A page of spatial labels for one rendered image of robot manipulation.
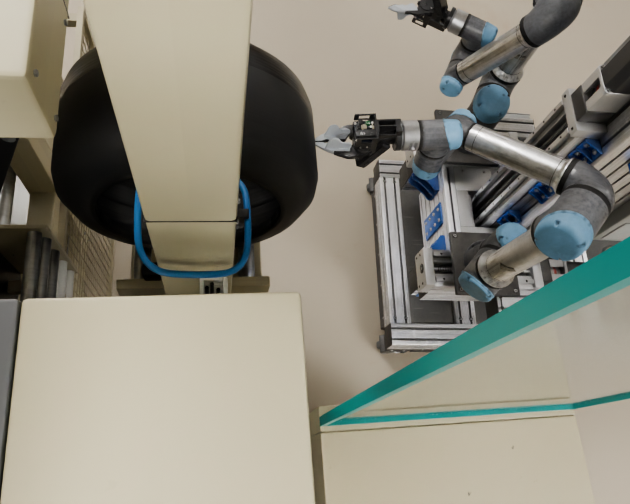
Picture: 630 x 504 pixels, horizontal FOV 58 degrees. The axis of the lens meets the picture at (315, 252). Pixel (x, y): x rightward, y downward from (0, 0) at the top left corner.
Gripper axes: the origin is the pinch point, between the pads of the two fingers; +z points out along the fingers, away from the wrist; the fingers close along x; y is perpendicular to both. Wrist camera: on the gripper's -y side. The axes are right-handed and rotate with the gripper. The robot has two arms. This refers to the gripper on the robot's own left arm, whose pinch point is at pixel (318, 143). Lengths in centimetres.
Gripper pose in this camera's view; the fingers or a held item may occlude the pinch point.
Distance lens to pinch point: 145.4
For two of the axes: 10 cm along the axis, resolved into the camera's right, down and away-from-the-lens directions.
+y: 0.5, -3.5, -9.4
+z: -10.0, 0.5, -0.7
